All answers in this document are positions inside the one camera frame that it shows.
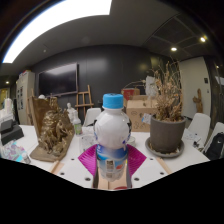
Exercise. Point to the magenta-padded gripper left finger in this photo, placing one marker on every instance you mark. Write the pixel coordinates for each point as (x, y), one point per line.
(75, 171)

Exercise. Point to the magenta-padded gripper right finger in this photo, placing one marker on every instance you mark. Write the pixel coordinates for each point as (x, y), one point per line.
(146, 170)

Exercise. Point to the blue-capped plastic water bottle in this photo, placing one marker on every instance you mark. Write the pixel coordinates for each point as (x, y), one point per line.
(111, 130)

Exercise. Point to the grey plant saucer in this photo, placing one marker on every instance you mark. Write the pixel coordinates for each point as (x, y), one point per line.
(150, 148)

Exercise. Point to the small white cup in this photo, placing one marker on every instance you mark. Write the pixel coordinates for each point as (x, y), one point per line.
(131, 140)

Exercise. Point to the dried plant in grey pot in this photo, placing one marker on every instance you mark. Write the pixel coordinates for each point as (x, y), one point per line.
(166, 135)

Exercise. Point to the brown carved sculpture model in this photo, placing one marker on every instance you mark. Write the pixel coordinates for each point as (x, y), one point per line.
(53, 133)

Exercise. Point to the green-labelled spray bottle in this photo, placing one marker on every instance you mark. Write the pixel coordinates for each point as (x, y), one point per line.
(77, 126)

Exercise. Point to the cardboard box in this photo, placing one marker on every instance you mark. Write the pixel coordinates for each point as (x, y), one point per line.
(138, 115)

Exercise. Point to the papers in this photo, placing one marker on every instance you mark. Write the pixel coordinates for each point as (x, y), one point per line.
(191, 136)

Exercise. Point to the white plaster bust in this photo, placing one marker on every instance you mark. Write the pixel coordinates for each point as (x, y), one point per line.
(70, 109)
(41, 97)

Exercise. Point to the colourful printed book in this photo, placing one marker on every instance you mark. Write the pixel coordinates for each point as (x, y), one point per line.
(11, 150)

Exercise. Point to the wooden easel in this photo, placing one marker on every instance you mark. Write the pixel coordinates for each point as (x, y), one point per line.
(84, 105)

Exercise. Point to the black backpack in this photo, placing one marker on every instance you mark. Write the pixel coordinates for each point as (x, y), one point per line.
(216, 146)

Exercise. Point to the black stacked boxes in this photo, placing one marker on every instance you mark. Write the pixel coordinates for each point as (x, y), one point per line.
(10, 133)

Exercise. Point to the red box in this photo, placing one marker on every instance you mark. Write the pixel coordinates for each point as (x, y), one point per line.
(130, 93)

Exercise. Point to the wooden figure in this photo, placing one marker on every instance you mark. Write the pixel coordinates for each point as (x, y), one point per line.
(198, 100)

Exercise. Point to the white cabinet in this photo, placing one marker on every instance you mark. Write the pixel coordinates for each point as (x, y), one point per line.
(25, 96)

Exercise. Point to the white foam model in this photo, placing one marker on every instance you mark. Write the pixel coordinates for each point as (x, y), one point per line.
(6, 110)

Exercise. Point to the ceiling spotlights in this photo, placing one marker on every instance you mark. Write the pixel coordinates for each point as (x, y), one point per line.
(173, 49)

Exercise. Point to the long ceiling light panel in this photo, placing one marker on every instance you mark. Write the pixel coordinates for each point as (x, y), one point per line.
(66, 16)

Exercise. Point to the black wall screen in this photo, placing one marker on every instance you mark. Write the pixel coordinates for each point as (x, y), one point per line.
(58, 80)

